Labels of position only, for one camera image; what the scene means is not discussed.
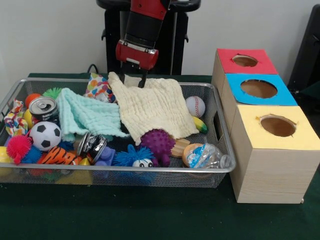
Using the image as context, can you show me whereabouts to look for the black labelled drink can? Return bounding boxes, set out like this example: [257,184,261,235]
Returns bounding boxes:
[28,96,60,123]

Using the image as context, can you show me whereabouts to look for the purple spiky monster toy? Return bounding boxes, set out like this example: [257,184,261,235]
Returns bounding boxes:
[140,128,177,168]

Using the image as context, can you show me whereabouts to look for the black chair back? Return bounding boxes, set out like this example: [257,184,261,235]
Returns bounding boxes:
[287,3,320,88]

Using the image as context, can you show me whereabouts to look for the small soccer ball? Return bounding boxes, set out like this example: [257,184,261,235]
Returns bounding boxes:
[29,121,63,152]

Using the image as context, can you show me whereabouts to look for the orange tiger striped toy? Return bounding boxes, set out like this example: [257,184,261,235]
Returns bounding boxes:
[37,146,83,166]

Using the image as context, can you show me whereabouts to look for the white baseball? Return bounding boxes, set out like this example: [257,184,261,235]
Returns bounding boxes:
[185,96,206,118]

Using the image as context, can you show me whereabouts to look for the wooden box with three holes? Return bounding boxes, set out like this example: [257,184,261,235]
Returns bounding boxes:
[211,48,320,205]

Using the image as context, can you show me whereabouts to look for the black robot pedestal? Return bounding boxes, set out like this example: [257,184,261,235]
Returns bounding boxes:
[96,0,202,76]

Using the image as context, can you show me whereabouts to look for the cream waffle cloth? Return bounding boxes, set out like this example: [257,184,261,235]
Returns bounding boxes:
[107,71,200,146]

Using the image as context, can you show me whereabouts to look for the white cloth with colourful dots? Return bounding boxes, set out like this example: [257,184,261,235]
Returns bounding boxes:
[83,72,118,103]

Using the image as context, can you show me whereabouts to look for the mint green waffle cloth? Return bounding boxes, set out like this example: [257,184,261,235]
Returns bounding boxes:
[56,87,131,143]

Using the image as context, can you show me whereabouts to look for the silver wire mesh bin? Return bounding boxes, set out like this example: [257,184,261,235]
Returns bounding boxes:
[0,77,238,189]

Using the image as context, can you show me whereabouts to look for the crushed clear plastic bottle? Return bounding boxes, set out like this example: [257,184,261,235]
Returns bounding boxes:
[186,143,234,169]

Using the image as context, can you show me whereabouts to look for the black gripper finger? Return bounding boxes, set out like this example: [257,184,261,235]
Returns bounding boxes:
[119,61,129,85]
[137,68,149,89]

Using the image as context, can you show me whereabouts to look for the yellow toy banana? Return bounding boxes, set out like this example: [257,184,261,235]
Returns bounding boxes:
[192,116,209,135]

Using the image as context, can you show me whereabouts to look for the blue spiky rubber ball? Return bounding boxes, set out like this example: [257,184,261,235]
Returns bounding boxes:
[112,144,158,168]

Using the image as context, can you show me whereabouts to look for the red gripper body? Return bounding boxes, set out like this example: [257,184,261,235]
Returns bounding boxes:
[115,39,160,71]

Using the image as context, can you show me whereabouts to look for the black cable loop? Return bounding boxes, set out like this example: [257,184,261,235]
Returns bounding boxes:
[86,63,100,74]

